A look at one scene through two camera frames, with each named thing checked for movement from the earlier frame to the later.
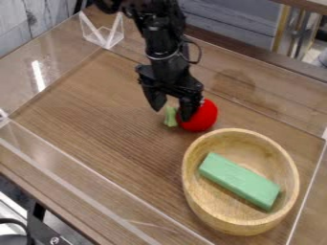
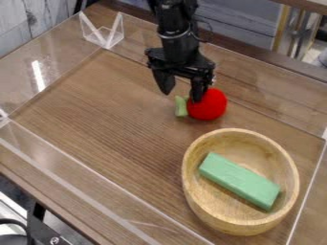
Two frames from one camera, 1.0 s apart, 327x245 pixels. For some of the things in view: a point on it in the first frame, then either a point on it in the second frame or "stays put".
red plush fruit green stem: (172, 117) → (208, 109)
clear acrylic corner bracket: (103, 36) stays put
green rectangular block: (238, 181) stays put
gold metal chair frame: (297, 31) stays put
